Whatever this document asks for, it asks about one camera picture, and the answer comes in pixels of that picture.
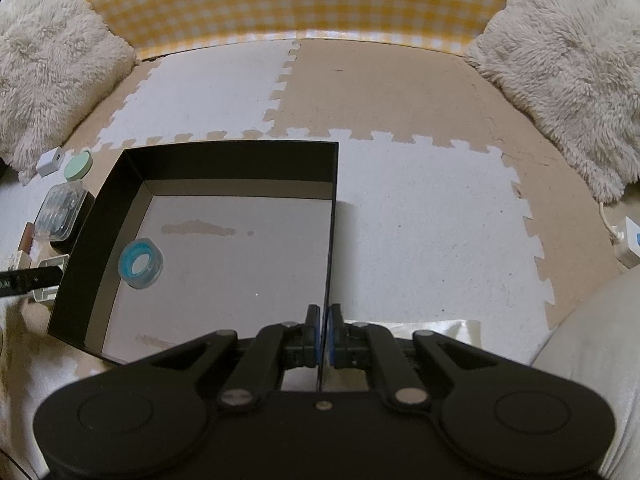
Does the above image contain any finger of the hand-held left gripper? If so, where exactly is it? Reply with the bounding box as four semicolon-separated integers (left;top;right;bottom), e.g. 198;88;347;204
0;266;65;295

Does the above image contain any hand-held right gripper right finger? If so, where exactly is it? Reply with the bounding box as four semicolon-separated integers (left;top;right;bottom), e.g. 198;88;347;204
327;303;507;408

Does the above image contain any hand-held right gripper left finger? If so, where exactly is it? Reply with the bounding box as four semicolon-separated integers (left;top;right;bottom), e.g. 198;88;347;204
136;304;321;409

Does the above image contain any white compartment container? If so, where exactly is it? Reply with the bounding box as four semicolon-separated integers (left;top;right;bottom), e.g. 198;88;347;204
30;255;68;306

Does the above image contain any clear plastic case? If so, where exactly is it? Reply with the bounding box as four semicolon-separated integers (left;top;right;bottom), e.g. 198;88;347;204
35;182;86;242

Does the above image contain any blue tape roll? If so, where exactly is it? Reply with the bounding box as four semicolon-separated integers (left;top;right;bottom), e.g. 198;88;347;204
118;237;163;291

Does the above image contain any black box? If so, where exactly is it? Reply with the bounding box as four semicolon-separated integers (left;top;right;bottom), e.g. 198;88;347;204
46;141;340;393

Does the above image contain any white foam puzzle mat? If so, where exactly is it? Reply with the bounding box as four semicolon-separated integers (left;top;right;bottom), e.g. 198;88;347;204
97;39;300;153
0;146;126;271
332;130;557;326

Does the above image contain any white plastic sheet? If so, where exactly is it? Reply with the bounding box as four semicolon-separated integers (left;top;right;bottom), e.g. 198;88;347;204
345;317;483;357

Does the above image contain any white charger cube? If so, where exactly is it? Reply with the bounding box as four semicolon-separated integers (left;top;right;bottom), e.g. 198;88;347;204
37;147;68;177

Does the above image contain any green round tin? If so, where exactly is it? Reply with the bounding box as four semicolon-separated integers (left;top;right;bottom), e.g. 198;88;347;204
65;149;94;181

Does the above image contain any white fluffy cushion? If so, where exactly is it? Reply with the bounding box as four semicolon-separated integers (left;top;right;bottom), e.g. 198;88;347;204
0;0;138;186
465;0;640;203

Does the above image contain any beige foam puzzle mat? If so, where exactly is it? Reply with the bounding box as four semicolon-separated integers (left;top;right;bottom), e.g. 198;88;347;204
262;40;621;331

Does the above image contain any cream leather cushion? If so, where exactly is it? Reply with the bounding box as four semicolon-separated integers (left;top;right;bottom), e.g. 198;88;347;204
530;265;640;480

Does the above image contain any white power strip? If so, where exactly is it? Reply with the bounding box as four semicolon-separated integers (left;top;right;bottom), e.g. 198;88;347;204
612;215;640;268

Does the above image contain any yellow checked cover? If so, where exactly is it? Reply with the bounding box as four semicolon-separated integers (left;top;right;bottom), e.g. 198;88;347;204
75;0;538;61

